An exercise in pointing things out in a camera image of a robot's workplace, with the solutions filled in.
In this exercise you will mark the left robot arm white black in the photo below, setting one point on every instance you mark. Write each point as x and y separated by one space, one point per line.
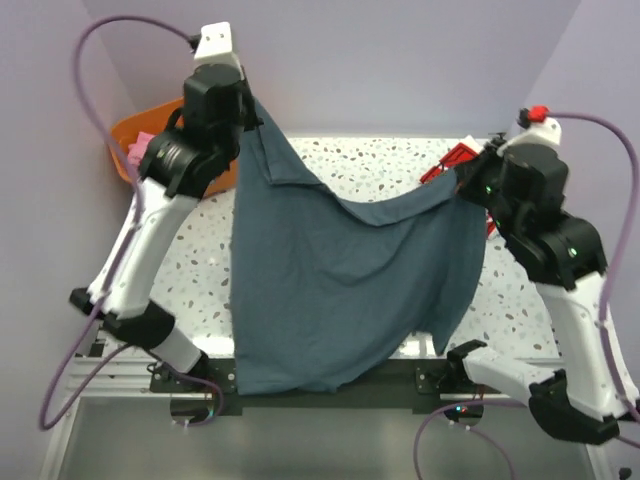
173 178

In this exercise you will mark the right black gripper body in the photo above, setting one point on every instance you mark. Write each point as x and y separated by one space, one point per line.
480 183

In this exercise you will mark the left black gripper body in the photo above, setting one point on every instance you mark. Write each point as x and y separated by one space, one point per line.
247 117

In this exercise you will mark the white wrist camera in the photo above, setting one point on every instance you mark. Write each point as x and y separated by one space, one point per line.
537 127
216 46

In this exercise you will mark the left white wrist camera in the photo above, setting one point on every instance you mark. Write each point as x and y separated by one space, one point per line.
216 46

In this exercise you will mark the red white folded t shirt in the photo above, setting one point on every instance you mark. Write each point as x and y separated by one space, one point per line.
463 152

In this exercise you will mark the pink t shirt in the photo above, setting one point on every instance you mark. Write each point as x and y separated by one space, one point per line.
137 149

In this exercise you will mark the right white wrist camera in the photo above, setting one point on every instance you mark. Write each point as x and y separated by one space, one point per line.
537 127

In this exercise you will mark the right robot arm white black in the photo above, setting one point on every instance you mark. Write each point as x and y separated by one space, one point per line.
579 402

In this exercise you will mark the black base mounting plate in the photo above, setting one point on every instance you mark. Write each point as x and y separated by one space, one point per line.
418 385

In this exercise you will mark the aluminium frame rail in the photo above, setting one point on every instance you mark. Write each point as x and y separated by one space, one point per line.
123 376

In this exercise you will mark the orange plastic basket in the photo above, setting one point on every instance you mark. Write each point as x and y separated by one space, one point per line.
153 121

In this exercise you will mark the slate blue t shirt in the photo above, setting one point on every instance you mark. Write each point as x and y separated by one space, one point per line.
323 289

